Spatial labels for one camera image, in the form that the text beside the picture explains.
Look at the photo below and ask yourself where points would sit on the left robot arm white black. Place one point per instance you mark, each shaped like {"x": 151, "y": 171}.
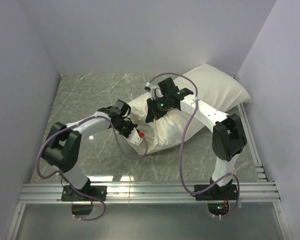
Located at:
{"x": 62, "y": 145}

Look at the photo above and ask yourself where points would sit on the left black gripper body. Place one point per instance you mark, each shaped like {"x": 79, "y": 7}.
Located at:
{"x": 125, "y": 127}

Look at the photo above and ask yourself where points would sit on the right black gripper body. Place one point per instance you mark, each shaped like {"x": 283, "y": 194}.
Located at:
{"x": 159, "y": 107}

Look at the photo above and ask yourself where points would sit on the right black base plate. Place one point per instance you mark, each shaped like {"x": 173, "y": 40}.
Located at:
{"x": 210, "y": 193}

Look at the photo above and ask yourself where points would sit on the cream pillowcase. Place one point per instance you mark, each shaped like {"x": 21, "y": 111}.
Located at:
{"x": 212, "y": 86}

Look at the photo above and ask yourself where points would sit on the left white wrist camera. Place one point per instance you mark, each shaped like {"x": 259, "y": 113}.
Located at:
{"x": 134, "y": 138}

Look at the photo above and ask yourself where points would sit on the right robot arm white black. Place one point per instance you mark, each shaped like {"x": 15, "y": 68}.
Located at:
{"x": 228, "y": 135}

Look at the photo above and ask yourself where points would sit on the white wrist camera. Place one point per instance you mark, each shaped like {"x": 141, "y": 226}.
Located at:
{"x": 134, "y": 138}
{"x": 155, "y": 91}

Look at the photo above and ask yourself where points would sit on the aluminium front rail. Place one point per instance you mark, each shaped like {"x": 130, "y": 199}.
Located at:
{"x": 145, "y": 193}

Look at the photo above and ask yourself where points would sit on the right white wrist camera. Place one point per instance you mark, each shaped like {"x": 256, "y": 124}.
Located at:
{"x": 155, "y": 91}

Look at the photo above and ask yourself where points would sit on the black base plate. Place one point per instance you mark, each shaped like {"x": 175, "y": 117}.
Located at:
{"x": 210, "y": 193}
{"x": 93, "y": 193}

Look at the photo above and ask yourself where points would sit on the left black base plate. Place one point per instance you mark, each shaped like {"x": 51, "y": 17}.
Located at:
{"x": 93, "y": 193}

